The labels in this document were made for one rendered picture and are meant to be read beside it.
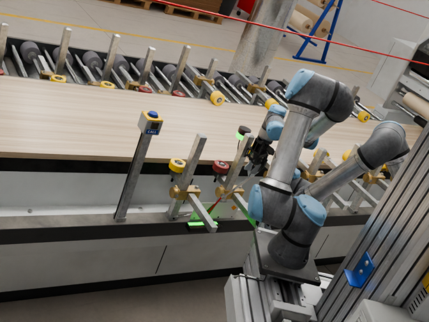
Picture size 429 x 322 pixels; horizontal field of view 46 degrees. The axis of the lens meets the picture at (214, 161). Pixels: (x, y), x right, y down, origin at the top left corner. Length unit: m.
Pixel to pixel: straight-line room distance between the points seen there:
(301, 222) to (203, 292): 1.53
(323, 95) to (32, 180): 1.26
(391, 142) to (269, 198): 0.49
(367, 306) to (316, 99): 0.67
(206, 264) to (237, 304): 1.41
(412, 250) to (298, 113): 0.58
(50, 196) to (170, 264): 0.91
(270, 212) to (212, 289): 1.57
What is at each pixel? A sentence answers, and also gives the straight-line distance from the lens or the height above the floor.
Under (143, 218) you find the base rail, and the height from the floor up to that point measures 0.70.
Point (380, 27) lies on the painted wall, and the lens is 12.91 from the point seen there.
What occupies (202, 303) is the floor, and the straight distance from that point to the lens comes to 3.10.
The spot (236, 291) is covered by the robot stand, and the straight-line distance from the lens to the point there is 1.77.
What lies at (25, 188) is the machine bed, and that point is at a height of 0.71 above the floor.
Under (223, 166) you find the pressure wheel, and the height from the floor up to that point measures 0.90.
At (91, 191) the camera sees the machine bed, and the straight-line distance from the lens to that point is 2.40.
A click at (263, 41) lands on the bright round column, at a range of 6.35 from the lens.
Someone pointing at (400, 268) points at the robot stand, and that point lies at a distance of 1.50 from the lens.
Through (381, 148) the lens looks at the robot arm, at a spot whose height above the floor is 1.48.
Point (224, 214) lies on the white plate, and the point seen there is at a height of 0.72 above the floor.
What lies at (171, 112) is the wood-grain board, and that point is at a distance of 2.91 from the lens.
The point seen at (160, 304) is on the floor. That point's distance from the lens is 2.99.
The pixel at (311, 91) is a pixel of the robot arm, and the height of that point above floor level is 1.59.
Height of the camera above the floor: 2.05
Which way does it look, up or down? 27 degrees down
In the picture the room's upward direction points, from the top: 22 degrees clockwise
